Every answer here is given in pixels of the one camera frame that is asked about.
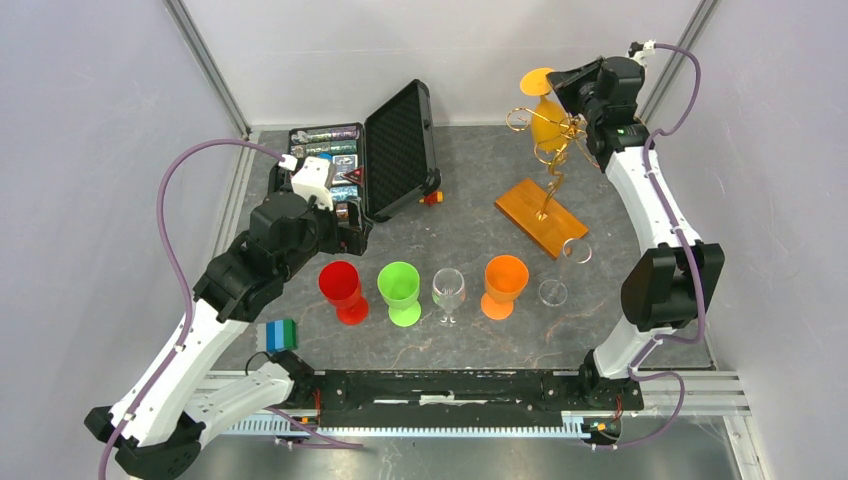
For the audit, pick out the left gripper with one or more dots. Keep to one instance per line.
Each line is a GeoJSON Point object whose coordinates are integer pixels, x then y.
{"type": "Point", "coordinates": [354, 237]}

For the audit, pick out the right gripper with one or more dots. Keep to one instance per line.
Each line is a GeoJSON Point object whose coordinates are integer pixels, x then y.
{"type": "Point", "coordinates": [565, 82]}

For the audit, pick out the red wine glass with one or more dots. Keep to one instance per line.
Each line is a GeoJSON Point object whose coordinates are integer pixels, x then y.
{"type": "Point", "coordinates": [340, 284]}

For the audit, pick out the yellow wine glass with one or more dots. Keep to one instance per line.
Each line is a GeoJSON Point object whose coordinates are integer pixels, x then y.
{"type": "Point", "coordinates": [548, 116]}

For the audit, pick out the green wine glass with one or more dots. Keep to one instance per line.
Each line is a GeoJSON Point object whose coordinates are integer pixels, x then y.
{"type": "Point", "coordinates": [399, 285]}

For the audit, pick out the clear round wine glass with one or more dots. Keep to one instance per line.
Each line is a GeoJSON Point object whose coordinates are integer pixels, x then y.
{"type": "Point", "coordinates": [448, 292]}

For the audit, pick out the orange wine glass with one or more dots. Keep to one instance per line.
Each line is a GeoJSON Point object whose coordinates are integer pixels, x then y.
{"type": "Point", "coordinates": [505, 278]}

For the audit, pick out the clear flute wine glass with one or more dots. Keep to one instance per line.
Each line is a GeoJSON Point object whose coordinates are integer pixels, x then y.
{"type": "Point", "coordinates": [574, 254]}

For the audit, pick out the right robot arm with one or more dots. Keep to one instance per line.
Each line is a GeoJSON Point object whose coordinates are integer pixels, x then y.
{"type": "Point", "coordinates": [673, 282]}

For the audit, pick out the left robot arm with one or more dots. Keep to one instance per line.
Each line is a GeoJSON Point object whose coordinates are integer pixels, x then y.
{"type": "Point", "coordinates": [158, 429]}

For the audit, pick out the red all-in triangle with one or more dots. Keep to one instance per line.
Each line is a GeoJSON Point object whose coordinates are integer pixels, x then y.
{"type": "Point", "coordinates": [355, 176]}

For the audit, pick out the playing card deck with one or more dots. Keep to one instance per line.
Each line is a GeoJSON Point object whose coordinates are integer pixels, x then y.
{"type": "Point", "coordinates": [345, 163]}

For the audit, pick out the black poker chip case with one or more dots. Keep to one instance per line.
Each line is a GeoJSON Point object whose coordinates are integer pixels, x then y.
{"type": "Point", "coordinates": [394, 145]}

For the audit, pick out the red yellow small toy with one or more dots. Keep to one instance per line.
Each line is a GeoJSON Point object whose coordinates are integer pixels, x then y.
{"type": "Point", "coordinates": [433, 198]}

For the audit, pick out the blue green toy block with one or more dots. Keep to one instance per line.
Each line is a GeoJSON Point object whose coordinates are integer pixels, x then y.
{"type": "Point", "coordinates": [281, 335]}

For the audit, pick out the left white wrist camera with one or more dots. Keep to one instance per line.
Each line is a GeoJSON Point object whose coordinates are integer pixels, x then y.
{"type": "Point", "coordinates": [313, 179]}

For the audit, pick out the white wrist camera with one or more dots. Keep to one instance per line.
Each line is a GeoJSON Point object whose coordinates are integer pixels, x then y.
{"type": "Point", "coordinates": [313, 179]}
{"type": "Point", "coordinates": [639, 52]}

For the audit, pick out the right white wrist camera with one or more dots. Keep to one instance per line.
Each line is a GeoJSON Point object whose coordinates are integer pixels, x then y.
{"type": "Point", "coordinates": [639, 52]}

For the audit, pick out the gold wire glass rack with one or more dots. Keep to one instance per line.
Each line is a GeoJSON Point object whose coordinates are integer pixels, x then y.
{"type": "Point", "coordinates": [532, 208]}

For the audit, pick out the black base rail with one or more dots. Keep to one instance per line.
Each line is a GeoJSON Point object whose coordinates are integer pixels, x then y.
{"type": "Point", "coordinates": [457, 398]}

